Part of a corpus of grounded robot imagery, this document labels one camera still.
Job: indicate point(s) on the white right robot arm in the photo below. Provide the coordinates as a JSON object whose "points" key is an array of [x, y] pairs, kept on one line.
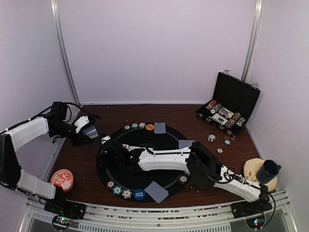
{"points": [[195, 159]]}

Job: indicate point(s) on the green poker chip stack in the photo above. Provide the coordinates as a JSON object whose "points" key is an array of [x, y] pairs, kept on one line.
{"points": [[227, 142]]}

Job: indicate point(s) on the brown poker chip stack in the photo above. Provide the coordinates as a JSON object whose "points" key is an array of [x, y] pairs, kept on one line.
{"points": [[219, 151]]}

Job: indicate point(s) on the blue small blind button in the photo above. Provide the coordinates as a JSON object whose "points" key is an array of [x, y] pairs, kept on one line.
{"points": [[139, 194]]}

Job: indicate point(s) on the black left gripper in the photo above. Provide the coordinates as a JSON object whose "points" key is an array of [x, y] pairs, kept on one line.
{"points": [[77, 140]]}

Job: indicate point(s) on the card dealt to big blind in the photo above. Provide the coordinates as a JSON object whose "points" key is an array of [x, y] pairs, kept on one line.
{"points": [[159, 128]]}

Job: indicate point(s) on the yellow big blind button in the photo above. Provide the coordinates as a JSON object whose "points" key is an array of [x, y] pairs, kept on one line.
{"points": [[150, 127]]}

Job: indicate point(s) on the card dealt to small blind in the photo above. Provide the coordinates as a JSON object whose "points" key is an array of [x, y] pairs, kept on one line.
{"points": [[157, 192]]}

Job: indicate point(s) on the black poker chip case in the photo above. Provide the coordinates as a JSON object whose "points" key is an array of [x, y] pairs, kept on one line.
{"points": [[236, 96]]}

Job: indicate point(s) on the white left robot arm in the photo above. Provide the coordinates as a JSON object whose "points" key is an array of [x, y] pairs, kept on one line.
{"points": [[25, 141]]}

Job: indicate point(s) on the red chip row in case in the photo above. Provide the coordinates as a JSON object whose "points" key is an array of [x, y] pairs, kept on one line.
{"points": [[211, 104]]}

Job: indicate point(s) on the dark blue mug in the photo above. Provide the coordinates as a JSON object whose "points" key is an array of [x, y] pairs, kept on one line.
{"points": [[268, 171]]}

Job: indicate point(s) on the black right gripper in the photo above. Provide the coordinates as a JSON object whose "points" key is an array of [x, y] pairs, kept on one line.
{"points": [[105, 155]]}

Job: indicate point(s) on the card deck in case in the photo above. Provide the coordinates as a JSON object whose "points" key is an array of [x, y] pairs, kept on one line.
{"points": [[223, 115]]}

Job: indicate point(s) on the ace of spades card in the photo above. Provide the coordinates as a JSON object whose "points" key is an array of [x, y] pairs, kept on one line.
{"points": [[130, 148]]}

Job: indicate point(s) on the green chip row in case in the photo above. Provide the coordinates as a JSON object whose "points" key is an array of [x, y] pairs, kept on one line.
{"points": [[215, 108]]}

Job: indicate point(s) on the aluminium frame post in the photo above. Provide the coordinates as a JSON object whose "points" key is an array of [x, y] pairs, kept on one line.
{"points": [[253, 41], [63, 52]]}

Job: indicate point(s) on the right chip rows in case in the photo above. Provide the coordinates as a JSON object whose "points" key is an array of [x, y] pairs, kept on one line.
{"points": [[237, 120]]}

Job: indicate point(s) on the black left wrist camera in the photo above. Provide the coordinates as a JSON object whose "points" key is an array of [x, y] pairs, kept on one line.
{"points": [[59, 109]]}

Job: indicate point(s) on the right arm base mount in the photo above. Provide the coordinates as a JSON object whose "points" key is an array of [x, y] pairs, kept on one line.
{"points": [[254, 213]]}

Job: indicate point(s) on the blue patterned card deck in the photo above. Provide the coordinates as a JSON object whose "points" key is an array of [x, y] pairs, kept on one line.
{"points": [[91, 132]]}

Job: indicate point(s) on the blue white chip stack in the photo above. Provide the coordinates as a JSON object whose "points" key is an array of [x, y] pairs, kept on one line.
{"points": [[211, 138]]}

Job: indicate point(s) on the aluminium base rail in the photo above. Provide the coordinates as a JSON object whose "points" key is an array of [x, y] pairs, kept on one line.
{"points": [[207, 218]]}

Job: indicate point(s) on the card dealt to dealer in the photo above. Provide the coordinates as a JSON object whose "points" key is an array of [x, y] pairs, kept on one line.
{"points": [[185, 143]]}

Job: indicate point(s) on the aluminium frame post left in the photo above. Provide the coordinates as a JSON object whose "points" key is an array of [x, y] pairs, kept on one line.
{"points": [[63, 52]]}

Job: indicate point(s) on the round black poker mat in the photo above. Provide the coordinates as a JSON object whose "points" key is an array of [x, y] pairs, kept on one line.
{"points": [[168, 179]]}

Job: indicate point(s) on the red white patterned cup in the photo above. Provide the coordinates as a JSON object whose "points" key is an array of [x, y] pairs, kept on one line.
{"points": [[64, 179]]}

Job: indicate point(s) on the aluminium frame post right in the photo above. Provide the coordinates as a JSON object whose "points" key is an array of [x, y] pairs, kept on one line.
{"points": [[253, 41]]}

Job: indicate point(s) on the round wooden coaster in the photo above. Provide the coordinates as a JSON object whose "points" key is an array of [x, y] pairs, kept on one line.
{"points": [[250, 169]]}

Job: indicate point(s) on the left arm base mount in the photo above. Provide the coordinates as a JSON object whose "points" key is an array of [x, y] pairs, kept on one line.
{"points": [[65, 212]]}

